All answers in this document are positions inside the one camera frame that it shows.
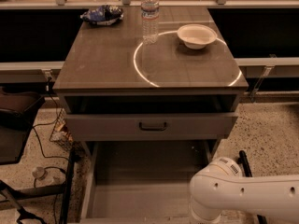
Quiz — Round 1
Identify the grey drawer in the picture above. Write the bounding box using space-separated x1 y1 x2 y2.
80 141 212 224
65 112 237 141

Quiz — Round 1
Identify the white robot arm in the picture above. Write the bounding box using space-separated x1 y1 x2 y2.
189 157 299 224

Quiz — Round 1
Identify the grey drawer cabinet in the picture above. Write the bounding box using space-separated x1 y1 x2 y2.
51 5 249 161

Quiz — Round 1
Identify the grey top drawer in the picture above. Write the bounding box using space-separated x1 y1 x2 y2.
65 112 237 141

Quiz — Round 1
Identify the white paper bowl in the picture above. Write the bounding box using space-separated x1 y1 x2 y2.
177 24 218 49

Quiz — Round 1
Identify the blue chip bag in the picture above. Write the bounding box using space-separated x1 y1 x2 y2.
80 5 123 26

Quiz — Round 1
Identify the clear plastic water bottle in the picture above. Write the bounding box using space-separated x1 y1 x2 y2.
141 0 159 45

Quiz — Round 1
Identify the white round floor device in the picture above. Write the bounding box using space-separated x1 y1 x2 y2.
32 167 54 188

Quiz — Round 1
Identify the dark office chair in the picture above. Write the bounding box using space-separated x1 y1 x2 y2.
0 87 45 165

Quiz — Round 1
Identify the black tripod leg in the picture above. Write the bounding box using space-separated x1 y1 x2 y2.
0 181 47 224

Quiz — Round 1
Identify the wire mesh basket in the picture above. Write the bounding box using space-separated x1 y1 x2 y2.
50 109 73 151

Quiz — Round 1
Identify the black power cable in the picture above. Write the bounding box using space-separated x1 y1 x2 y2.
31 75 70 224

